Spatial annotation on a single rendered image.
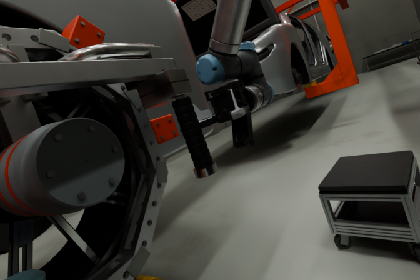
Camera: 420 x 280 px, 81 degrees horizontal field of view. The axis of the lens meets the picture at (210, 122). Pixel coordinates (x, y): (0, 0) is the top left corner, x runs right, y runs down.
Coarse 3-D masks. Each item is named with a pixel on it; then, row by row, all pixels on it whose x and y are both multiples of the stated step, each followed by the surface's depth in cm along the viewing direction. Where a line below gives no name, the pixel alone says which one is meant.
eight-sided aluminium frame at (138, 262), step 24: (24, 48) 46; (48, 48) 49; (72, 48) 53; (120, 96) 61; (144, 120) 64; (144, 144) 62; (144, 168) 65; (144, 192) 63; (144, 216) 57; (144, 240) 55; (120, 264) 51; (144, 264) 54
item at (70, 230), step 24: (48, 96) 66; (96, 96) 64; (96, 120) 69; (0, 144) 48; (120, 192) 65; (0, 216) 45; (24, 216) 48; (48, 216) 52; (96, 216) 70; (120, 216) 63; (24, 240) 47; (72, 240) 53; (96, 240) 63; (120, 240) 60; (24, 264) 46; (48, 264) 65; (72, 264) 59; (96, 264) 54
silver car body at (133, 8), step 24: (24, 0) 69; (48, 0) 74; (72, 0) 80; (96, 0) 88; (120, 0) 97; (144, 0) 108; (168, 0) 123; (96, 24) 85; (120, 24) 94; (144, 24) 104; (168, 24) 117; (168, 48) 113; (192, 48) 135; (192, 72) 124; (192, 96) 119; (168, 144) 98
